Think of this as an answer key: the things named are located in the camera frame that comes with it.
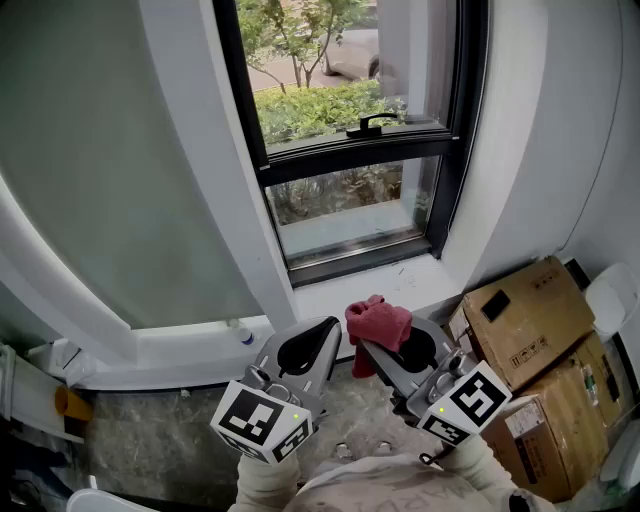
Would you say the person's left forearm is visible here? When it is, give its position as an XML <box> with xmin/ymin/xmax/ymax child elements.
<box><xmin>227</xmin><ymin>452</ymin><xmax>302</xmax><ymax>512</ymax></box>

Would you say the green hedge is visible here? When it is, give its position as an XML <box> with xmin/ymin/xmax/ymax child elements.
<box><xmin>252</xmin><ymin>79</ymin><xmax>409</xmax><ymax>147</ymax></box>

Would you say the white rounded plastic object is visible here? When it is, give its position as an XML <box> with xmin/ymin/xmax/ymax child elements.
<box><xmin>66</xmin><ymin>488</ymin><xmax>167</xmax><ymax>512</ymax></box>

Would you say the person's beige printed top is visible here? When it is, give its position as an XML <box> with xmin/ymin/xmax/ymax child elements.
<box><xmin>294</xmin><ymin>452</ymin><xmax>507</xmax><ymax>512</ymax></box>

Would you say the white framed frosted partition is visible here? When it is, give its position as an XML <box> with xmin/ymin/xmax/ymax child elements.
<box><xmin>0</xmin><ymin>0</ymin><xmax>301</xmax><ymax>394</ymax></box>

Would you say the clear plastic bottle blue label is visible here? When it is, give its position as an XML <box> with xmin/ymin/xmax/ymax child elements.
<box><xmin>227</xmin><ymin>318</ymin><xmax>257</xmax><ymax>347</ymax></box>

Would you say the small fixed window glass pane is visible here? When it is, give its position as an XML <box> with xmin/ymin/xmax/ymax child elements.
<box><xmin>264</xmin><ymin>156</ymin><xmax>442</xmax><ymax>270</ymax></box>

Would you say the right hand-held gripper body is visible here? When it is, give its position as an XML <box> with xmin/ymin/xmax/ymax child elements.
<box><xmin>391</xmin><ymin>348</ymin><xmax>514</xmax><ymax>447</ymax></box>

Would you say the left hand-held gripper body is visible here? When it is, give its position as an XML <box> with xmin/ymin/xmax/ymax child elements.
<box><xmin>209</xmin><ymin>344</ymin><xmax>326</xmax><ymax>466</ymax></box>

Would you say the small leafy tree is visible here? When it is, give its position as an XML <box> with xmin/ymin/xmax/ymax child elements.
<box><xmin>236</xmin><ymin>0</ymin><xmax>362</xmax><ymax>92</ymax></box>

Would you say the clear window glass pane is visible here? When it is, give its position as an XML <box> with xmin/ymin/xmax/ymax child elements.
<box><xmin>234</xmin><ymin>0</ymin><xmax>459</xmax><ymax>147</ymax></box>

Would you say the person's right forearm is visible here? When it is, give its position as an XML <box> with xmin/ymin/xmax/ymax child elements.
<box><xmin>439</xmin><ymin>433</ymin><xmax>545</xmax><ymax>512</ymax></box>

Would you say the black window frame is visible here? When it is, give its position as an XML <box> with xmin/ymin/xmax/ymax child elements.
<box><xmin>212</xmin><ymin>0</ymin><xmax>492</xmax><ymax>289</ymax></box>

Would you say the silver car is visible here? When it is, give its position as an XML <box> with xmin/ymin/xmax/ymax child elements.
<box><xmin>319</xmin><ymin>27</ymin><xmax>382</xmax><ymax>81</ymax></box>

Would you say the white window sill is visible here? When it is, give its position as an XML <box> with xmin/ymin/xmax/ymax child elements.
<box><xmin>292</xmin><ymin>253</ymin><xmax>467</xmax><ymax>332</ymax></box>

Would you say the white plastic trim board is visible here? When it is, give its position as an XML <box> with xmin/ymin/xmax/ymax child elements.
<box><xmin>0</xmin><ymin>339</ymin><xmax>86</xmax><ymax>444</ymax></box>

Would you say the orange cup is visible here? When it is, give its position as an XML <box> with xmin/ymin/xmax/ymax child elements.
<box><xmin>53</xmin><ymin>385</ymin><xmax>95</xmax><ymax>423</ymax></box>

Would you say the cardboard box with white label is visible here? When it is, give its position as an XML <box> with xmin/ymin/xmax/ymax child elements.
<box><xmin>481</xmin><ymin>394</ymin><xmax>574</xmax><ymax>504</ymax></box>

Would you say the red cloth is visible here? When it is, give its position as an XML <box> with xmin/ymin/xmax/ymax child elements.
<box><xmin>344</xmin><ymin>294</ymin><xmax>414</xmax><ymax>379</ymax></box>

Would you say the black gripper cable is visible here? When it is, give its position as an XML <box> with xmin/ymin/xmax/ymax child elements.
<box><xmin>418</xmin><ymin>446</ymin><xmax>454</xmax><ymax>466</ymax></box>

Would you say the cardboard box with black patch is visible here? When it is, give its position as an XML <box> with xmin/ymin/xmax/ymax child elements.
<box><xmin>443</xmin><ymin>255</ymin><xmax>597</xmax><ymax>392</ymax></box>

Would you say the crumpled cardboard box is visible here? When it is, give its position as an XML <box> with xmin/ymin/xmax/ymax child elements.
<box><xmin>519</xmin><ymin>331</ymin><xmax>625</xmax><ymax>497</ymax></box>

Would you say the white plastic bin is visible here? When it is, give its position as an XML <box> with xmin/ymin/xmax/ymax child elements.
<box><xmin>584</xmin><ymin>262</ymin><xmax>640</xmax><ymax>342</ymax></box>

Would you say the black window handle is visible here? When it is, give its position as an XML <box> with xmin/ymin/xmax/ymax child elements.
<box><xmin>345</xmin><ymin>113</ymin><xmax>400</xmax><ymax>140</ymax></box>

